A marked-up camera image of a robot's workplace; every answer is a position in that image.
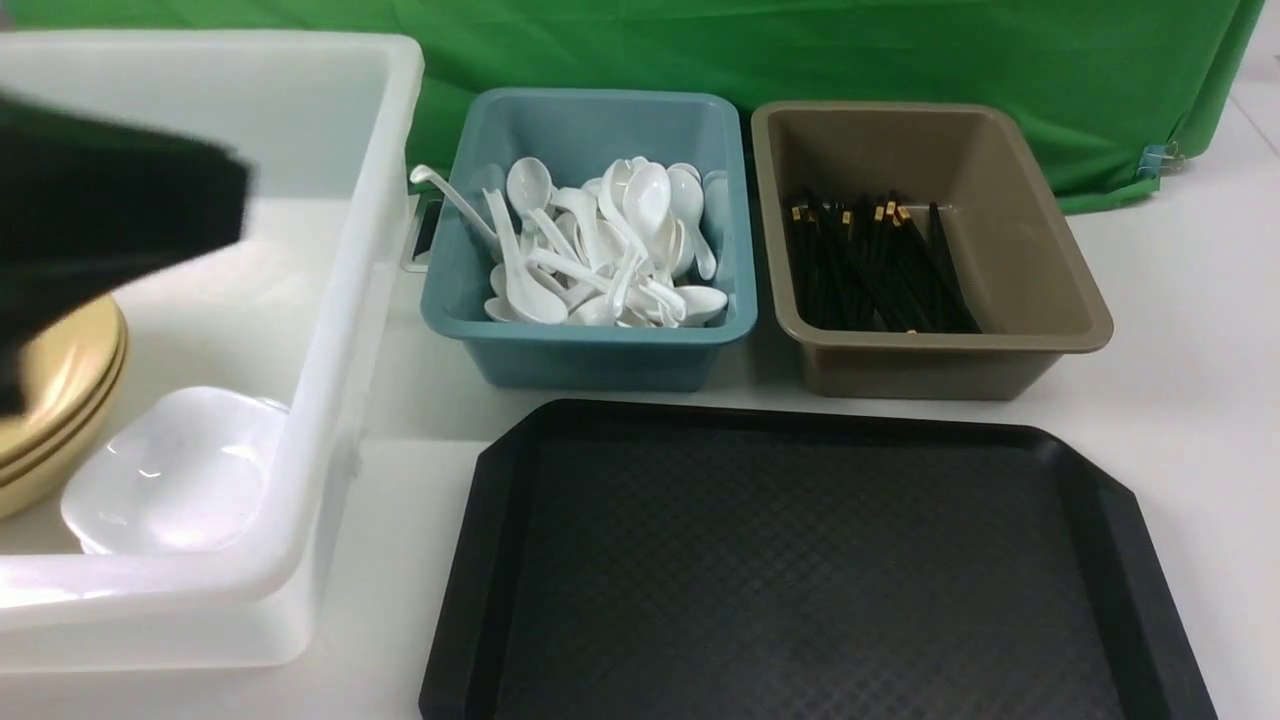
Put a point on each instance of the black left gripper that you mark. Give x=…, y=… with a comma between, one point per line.
x=89, y=204

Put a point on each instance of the yellow noodle bowl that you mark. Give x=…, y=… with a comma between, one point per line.
x=71, y=369

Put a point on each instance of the white square dish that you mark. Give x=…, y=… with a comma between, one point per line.
x=188, y=475

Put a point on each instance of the white soup spoon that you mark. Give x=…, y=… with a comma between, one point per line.
x=646, y=195

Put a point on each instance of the yellow bowl in tub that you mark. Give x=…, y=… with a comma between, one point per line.
x=48, y=466

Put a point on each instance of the large white plastic tub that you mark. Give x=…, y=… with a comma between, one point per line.
x=294, y=312

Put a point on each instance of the white spoon over bin edge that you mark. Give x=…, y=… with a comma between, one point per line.
x=423, y=174

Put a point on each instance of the white spoon round back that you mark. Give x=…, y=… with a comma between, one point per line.
x=529, y=189

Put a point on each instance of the white spoon front left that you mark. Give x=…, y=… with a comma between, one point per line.
x=531, y=301

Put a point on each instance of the teal plastic bin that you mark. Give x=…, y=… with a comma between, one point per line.
x=577, y=133

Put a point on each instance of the white spoon front right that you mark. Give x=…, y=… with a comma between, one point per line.
x=702, y=303

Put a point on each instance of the black serving tray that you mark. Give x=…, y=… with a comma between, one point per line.
x=644, y=561

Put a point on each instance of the gold tipped chopstick far left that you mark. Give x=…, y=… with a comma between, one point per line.
x=807, y=268

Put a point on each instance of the gold tipped chopstick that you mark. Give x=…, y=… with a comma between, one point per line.
x=807, y=268
x=917, y=268

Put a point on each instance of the brown plastic bin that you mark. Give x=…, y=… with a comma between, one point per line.
x=1019, y=266

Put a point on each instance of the gold tipped chopstick centre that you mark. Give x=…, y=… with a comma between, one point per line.
x=917, y=268

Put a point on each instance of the green cloth backdrop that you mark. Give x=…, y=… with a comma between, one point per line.
x=1093, y=85

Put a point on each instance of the blue binder clip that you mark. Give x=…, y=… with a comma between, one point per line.
x=1158, y=160

